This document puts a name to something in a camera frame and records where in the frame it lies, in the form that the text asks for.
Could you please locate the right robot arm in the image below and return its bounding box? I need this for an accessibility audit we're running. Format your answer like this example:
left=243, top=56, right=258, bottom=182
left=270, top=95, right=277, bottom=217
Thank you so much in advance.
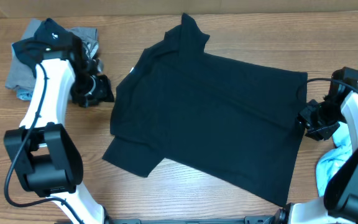
left=265, top=67, right=358, bottom=224

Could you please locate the light blue printed t-shirt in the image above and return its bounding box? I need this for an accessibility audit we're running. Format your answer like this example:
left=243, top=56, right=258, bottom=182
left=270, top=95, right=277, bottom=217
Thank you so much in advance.
left=316, top=122, right=353, bottom=197

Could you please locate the black t-shirt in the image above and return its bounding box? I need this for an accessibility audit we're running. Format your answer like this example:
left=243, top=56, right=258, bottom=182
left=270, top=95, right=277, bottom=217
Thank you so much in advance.
left=103, top=14, right=308, bottom=206

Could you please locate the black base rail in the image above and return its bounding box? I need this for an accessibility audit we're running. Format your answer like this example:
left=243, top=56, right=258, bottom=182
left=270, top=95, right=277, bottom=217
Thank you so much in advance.
left=108, top=215, right=274, bottom=224

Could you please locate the folded black Nike shirt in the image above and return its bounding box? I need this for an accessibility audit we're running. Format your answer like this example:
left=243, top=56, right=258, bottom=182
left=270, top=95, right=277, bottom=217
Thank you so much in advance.
left=12, top=18, right=85, bottom=76

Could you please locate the folded grey garment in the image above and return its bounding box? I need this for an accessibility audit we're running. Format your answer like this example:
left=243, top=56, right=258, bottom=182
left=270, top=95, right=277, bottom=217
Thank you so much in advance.
left=5, top=19, right=99, bottom=91

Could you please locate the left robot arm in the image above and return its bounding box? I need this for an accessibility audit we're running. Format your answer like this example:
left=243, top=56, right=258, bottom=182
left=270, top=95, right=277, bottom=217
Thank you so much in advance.
left=4, top=47, right=114, bottom=223

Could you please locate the folded light blue garment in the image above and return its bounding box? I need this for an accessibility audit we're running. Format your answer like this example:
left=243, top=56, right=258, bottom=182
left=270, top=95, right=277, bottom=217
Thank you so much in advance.
left=16, top=89, right=33, bottom=101

